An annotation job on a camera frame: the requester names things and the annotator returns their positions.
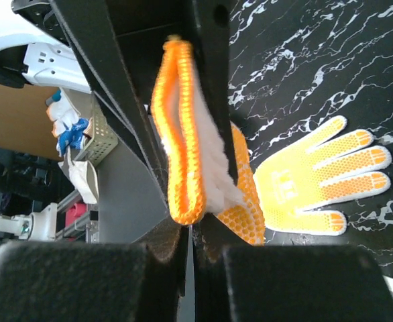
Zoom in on grey basket with gloves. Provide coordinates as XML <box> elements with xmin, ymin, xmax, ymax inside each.
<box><xmin>46</xmin><ymin>89</ymin><xmax>118</xmax><ymax>205</ymax></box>

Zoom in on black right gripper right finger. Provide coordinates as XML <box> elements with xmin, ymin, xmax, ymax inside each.
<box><xmin>192</xmin><ymin>214</ymin><xmax>393</xmax><ymax>321</ymax></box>

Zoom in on orange dotted white glove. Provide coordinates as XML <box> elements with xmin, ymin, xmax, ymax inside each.
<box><xmin>217</xmin><ymin>115</ymin><xmax>392</xmax><ymax>246</ymax></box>

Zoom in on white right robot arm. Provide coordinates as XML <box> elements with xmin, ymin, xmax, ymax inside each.
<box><xmin>0</xmin><ymin>1</ymin><xmax>393</xmax><ymax>321</ymax></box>

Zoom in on white glove orange cuff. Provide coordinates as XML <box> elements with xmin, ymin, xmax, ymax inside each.
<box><xmin>151</xmin><ymin>35</ymin><xmax>243</xmax><ymax>225</ymax></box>

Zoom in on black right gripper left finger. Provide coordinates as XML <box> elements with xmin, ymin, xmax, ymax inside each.
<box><xmin>0</xmin><ymin>221</ymin><xmax>188</xmax><ymax>321</ymax></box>

